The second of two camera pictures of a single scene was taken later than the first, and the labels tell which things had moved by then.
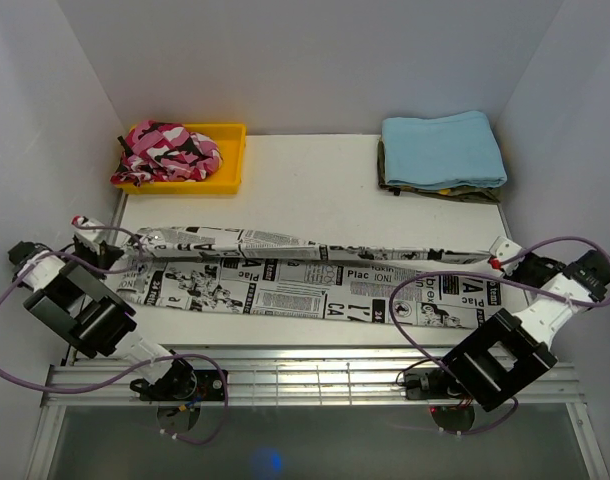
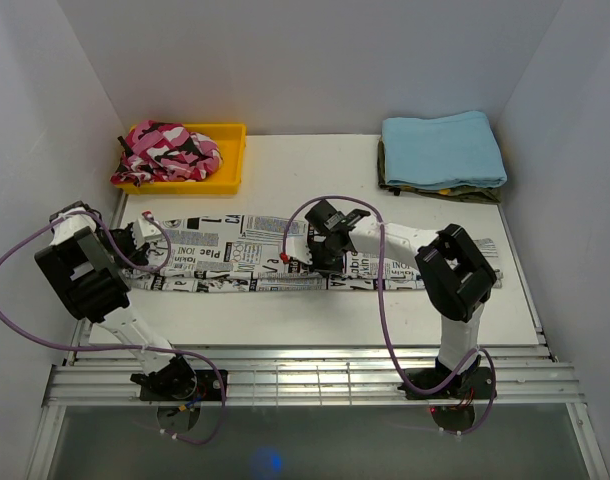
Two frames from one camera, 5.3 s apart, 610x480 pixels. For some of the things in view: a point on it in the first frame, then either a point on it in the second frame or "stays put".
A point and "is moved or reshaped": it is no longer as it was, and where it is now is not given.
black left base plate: x=189 y=385 stays put
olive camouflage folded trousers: x=487 y=193 stays put
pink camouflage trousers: x=163 y=151 stays put
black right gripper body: x=530 y=271 → x=325 y=258
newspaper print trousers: x=244 y=273 is moved or reshaped
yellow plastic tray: x=224 y=179 stays put
